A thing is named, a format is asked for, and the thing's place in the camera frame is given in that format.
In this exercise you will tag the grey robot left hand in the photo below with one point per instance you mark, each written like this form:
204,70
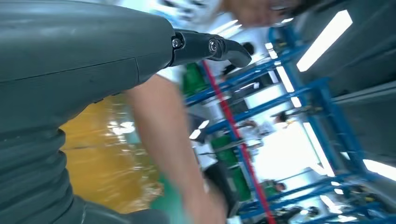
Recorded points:
77,46

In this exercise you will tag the green plastic crate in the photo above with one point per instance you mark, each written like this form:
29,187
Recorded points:
224,151
193,80
241,185

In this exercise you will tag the red pole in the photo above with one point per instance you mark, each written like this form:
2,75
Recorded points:
233,131

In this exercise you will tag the black carry bag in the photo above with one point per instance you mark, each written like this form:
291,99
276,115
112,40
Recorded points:
221,185

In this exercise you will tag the ceiling light strip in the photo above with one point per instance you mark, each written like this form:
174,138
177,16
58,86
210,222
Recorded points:
325,40
383,170

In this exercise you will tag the blue metal rack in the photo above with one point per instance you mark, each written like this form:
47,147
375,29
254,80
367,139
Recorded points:
328,108

